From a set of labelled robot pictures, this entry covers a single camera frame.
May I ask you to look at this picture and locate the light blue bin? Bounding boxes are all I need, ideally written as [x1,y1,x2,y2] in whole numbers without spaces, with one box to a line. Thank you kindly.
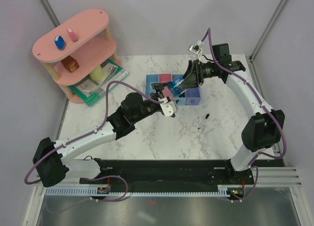
[145,74,159,97]
[172,74,186,106]

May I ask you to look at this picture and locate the purple cable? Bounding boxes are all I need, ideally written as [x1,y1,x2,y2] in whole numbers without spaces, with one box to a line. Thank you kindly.
[202,27,288,203]
[24,81,170,214]

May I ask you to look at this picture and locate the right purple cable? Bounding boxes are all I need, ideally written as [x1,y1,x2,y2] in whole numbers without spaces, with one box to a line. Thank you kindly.
[202,27,288,203]

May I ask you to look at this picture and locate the purple blue bin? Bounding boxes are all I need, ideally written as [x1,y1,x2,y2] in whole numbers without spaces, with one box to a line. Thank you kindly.
[185,88,201,105]

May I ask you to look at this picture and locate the left white cable duct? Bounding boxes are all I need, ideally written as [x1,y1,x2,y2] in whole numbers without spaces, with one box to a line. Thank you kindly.
[45,185,111,196]

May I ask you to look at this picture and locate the red brown patterned box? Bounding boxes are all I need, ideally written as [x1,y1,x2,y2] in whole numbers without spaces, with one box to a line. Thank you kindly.
[61,55,79,73]

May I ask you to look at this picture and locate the light blue left bin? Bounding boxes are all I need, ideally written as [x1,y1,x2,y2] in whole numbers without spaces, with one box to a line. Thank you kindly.
[145,74,159,97]

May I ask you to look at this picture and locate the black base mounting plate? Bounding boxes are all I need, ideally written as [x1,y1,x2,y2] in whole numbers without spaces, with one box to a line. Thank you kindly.
[79,159,254,194]

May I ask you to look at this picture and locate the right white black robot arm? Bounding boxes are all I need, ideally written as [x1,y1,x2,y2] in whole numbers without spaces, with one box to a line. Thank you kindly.
[177,43,285,184]

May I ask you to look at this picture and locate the pink bin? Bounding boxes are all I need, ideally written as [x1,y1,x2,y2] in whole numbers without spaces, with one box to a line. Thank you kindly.
[158,74,173,99]

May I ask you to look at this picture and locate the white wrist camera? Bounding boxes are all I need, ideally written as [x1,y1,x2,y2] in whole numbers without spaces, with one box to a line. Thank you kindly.
[160,100,178,117]
[188,40,204,61]

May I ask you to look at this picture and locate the blue white eraser block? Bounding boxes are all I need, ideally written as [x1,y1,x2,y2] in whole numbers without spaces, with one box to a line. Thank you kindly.
[54,35,66,50]

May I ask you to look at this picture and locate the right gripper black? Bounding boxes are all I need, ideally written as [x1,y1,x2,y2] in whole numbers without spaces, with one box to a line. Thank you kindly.
[176,59,218,91]

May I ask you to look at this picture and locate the right white cable duct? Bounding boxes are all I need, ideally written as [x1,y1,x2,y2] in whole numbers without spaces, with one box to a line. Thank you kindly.
[217,185,230,198]

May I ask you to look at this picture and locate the black marker pen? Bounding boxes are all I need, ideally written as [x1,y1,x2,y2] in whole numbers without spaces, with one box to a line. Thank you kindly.
[198,113,210,129]

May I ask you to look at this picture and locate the light blue middle bin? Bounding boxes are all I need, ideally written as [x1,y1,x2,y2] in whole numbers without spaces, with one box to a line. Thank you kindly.
[172,74,186,106]

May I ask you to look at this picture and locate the blue tape roll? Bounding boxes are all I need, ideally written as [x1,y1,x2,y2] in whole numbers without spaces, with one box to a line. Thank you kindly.
[167,75,185,97]

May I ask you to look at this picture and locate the pale yellow cylinder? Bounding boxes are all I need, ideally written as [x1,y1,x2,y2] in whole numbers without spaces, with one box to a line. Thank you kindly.
[89,66,105,81]

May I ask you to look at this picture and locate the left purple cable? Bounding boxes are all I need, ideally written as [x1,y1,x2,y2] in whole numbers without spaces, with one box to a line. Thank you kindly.
[24,81,170,214]

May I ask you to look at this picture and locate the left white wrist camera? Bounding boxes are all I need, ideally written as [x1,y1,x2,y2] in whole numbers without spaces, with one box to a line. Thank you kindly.
[160,100,178,117]

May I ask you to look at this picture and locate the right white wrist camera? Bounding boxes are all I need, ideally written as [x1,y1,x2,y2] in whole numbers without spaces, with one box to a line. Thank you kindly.
[188,40,204,61]

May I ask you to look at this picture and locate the pink three-tier wooden shelf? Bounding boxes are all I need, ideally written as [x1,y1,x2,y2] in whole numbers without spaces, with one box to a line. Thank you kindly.
[32,9,121,103]

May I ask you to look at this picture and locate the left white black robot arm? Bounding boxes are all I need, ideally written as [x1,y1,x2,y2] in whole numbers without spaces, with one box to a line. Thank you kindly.
[24,81,178,187]

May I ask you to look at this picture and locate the pink white eraser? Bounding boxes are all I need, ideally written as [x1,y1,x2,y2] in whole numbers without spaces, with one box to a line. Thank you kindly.
[67,28,78,42]

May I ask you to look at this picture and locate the white cable duct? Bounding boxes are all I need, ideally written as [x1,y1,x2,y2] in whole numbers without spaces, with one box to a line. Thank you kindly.
[45,185,111,196]
[217,185,230,198]

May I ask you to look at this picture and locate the green spiral notebook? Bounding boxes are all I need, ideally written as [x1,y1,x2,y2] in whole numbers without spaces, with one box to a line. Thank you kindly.
[68,59,129,106]

